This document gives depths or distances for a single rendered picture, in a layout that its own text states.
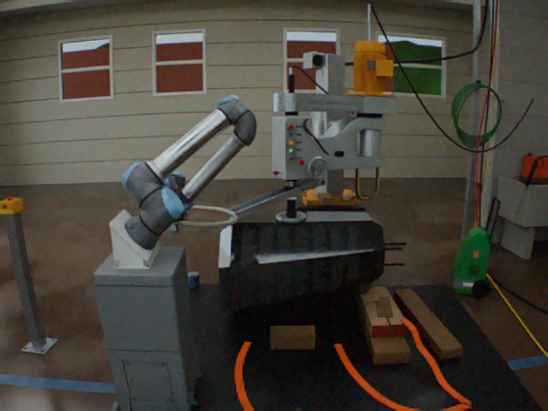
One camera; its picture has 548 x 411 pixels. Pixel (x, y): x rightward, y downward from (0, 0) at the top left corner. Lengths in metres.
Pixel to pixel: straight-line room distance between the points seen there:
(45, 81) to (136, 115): 2.41
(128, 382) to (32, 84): 8.74
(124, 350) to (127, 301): 0.29
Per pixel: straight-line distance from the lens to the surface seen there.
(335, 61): 3.63
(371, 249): 2.81
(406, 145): 9.59
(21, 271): 2.93
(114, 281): 1.98
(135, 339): 2.11
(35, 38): 10.39
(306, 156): 2.73
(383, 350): 2.69
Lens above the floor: 1.59
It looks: 14 degrees down
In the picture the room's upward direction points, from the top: straight up
